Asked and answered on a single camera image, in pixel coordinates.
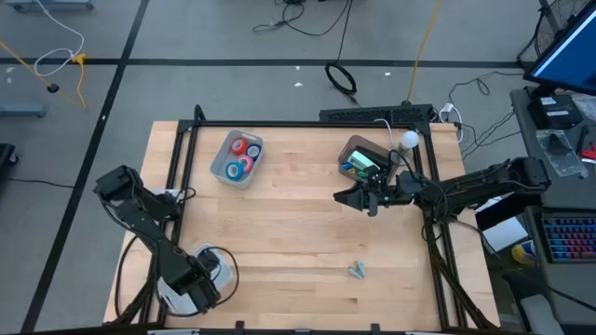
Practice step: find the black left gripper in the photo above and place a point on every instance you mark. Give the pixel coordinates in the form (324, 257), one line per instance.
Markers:
(195, 279)

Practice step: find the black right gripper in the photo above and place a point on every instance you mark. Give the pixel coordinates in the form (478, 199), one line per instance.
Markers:
(400, 193)

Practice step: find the mint green stapler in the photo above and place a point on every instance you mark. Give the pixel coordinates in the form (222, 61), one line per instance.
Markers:
(359, 160)

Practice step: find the black stapler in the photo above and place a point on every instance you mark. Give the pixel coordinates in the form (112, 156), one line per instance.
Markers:
(379, 158)

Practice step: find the pink tape roll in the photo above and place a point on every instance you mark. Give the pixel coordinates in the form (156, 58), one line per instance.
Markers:
(251, 166)

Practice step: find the dark blue tape roll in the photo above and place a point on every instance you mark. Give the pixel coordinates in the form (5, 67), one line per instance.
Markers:
(253, 145)

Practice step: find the light blue tape roll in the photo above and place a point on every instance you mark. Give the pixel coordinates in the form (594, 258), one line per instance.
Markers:
(234, 164)

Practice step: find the red tape roll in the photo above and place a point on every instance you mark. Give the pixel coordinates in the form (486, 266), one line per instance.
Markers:
(239, 140)

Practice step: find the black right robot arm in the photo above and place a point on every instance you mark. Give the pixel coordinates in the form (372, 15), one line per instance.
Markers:
(479, 186)

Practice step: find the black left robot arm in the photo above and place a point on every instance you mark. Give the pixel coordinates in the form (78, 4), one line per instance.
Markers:
(139, 218)

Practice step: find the grey-blue staple remover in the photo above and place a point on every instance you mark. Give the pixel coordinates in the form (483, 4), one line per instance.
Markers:
(356, 271)

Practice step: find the smoky transparent plastic bin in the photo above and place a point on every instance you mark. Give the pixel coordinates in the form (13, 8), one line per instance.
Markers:
(343, 153)

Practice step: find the white round bulb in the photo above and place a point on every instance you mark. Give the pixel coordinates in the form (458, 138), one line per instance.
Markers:
(410, 138)

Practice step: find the black perforated metal box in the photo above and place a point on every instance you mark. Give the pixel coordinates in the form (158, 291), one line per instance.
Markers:
(372, 114)

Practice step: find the light grey plastic bin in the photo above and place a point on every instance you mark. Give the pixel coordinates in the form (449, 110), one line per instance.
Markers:
(221, 158)

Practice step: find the white power plug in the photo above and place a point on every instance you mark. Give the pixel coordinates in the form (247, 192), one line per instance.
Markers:
(448, 109)

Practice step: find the white paper box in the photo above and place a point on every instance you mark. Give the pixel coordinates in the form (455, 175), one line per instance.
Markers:
(505, 232)

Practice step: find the grey desk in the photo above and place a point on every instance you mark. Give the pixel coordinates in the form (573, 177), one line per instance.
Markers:
(559, 195)

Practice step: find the clear plastic bag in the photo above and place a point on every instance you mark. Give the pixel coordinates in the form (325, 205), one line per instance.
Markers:
(561, 151)

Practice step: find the black mini computer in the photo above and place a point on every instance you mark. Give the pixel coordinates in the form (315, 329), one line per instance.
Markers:
(554, 111)

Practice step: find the backlit colourful keyboard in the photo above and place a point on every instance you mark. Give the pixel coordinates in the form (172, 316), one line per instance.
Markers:
(570, 237)

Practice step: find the grey chair seat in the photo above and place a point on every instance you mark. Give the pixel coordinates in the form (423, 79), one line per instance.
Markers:
(540, 316)

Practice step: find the black floor object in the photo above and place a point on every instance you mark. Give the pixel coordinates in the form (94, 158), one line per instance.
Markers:
(5, 158)

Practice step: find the black floor puck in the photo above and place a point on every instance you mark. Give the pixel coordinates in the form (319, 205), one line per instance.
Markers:
(52, 88)

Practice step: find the grey cart base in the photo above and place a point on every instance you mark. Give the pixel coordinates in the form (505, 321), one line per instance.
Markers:
(46, 4)
(21, 110)

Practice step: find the computer monitor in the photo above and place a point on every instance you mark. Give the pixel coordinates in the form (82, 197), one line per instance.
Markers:
(568, 60)

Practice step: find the black floor fan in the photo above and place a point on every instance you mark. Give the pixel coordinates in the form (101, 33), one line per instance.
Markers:
(549, 28)

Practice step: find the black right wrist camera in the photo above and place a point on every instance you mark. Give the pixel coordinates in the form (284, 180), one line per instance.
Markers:
(376, 176)

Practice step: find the black aluminium table frame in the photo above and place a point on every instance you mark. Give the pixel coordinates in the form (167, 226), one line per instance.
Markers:
(302, 124)

